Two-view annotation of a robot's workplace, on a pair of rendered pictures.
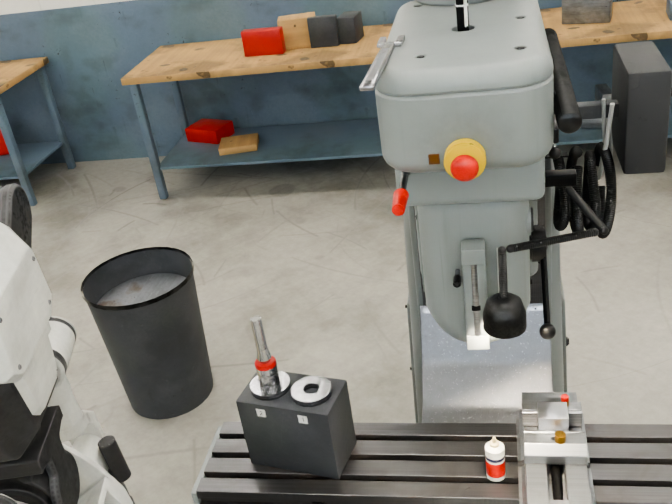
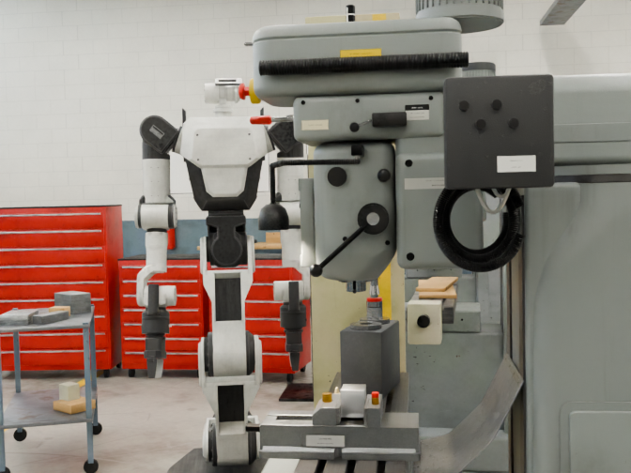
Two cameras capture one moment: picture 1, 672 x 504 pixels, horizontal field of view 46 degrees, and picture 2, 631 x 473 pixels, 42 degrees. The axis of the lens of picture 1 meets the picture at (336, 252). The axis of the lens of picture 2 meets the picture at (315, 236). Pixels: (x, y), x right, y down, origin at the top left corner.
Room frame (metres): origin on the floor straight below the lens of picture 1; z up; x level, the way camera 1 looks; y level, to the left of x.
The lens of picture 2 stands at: (0.97, -2.17, 1.51)
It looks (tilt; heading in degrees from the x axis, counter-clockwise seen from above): 3 degrees down; 84
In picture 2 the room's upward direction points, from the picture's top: 1 degrees counter-clockwise
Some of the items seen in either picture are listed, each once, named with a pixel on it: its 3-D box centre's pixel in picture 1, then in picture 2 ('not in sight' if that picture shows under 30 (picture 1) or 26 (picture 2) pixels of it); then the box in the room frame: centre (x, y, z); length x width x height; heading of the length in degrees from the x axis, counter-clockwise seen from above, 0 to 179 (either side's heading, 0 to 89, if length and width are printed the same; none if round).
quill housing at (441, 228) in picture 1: (476, 250); (356, 210); (1.28, -0.26, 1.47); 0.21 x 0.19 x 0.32; 77
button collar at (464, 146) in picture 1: (464, 159); (255, 91); (1.06, -0.21, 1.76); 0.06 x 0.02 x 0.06; 77
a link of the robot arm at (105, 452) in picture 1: (96, 469); (290, 297); (1.19, 0.53, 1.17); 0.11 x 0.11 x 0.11; 0
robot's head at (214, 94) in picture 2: not in sight; (221, 97); (0.97, 0.54, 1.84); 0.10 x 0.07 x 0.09; 179
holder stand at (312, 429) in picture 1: (297, 420); (371, 355); (1.38, 0.14, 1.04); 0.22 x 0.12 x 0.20; 65
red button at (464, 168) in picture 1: (464, 166); (245, 91); (1.03, -0.20, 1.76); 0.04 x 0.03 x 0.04; 77
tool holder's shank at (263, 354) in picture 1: (260, 340); (374, 278); (1.41, 0.19, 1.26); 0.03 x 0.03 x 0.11
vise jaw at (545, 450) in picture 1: (554, 447); (329, 408); (1.19, -0.38, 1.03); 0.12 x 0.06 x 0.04; 76
